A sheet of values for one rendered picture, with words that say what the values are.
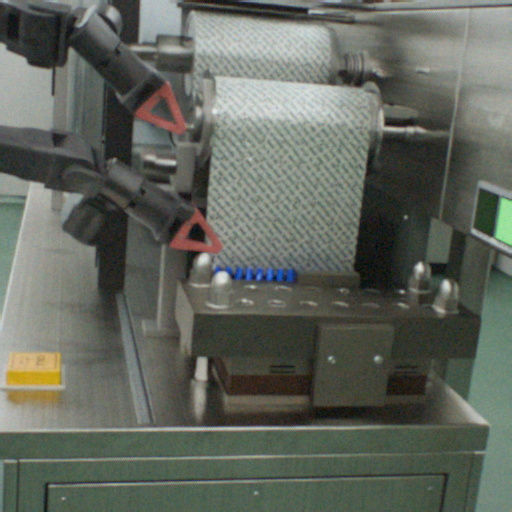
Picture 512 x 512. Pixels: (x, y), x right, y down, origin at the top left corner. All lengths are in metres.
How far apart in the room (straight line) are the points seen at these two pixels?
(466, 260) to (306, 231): 0.37
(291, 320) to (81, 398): 0.29
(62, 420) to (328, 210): 0.50
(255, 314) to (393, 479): 0.29
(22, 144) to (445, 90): 0.60
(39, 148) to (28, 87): 5.64
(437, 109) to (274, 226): 0.29
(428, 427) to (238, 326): 0.29
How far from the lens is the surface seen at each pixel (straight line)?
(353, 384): 1.16
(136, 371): 1.24
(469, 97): 1.22
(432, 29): 1.36
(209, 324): 1.10
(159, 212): 1.23
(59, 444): 1.08
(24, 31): 1.25
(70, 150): 1.19
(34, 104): 6.82
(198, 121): 1.27
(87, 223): 1.25
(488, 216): 1.13
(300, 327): 1.13
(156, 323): 1.41
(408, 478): 1.21
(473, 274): 1.58
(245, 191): 1.27
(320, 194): 1.30
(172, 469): 1.11
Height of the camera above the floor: 1.37
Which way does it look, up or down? 14 degrees down
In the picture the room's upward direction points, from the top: 5 degrees clockwise
